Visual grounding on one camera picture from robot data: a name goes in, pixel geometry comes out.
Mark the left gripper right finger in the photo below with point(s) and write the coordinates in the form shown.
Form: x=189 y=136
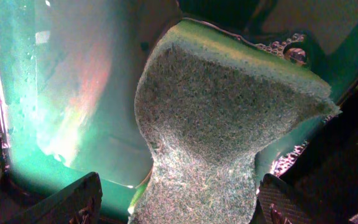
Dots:
x=281 y=203

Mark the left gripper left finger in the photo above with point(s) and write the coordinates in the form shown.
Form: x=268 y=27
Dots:
x=79 y=202

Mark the green scouring sponge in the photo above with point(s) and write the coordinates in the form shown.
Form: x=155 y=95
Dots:
x=206 y=104

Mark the black rectangular water tray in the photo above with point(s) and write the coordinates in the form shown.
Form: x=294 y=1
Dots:
x=69 y=70

